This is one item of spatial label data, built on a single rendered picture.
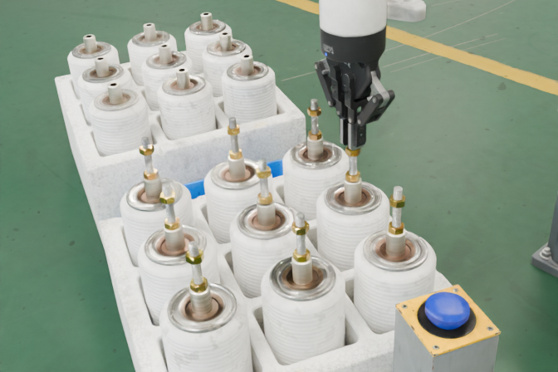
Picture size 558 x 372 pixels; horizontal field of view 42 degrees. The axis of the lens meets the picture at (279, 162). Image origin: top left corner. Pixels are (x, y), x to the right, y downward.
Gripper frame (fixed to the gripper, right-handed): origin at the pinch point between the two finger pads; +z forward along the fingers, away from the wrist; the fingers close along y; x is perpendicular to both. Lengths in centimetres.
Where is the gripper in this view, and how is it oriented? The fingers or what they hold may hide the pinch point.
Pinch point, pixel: (352, 131)
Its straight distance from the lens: 90.1
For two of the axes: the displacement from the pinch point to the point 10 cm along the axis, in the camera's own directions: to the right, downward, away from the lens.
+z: 0.5, 8.4, 5.3
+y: 5.3, 4.3, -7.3
